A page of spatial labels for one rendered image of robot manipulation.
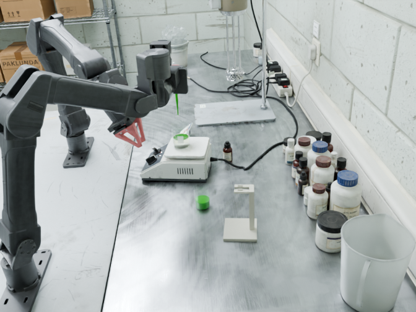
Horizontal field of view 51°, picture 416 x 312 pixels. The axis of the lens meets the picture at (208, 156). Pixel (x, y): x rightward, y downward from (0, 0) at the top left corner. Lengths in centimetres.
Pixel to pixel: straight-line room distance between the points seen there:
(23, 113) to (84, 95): 13
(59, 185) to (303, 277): 77
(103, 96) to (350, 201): 61
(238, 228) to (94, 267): 35
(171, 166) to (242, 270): 42
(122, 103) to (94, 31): 280
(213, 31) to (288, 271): 289
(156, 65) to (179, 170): 38
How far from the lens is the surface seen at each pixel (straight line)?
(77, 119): 144
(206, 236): 107
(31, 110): 85
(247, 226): 108
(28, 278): 102
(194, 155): 123
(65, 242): 114
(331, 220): 102
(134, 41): 370
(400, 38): 107
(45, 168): 148
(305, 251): 103
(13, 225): 94
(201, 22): 365
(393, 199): 105
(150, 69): 98
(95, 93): 91
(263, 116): 164
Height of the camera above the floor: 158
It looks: 29 degrees down
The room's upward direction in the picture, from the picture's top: 4 degrees counter-clockwise
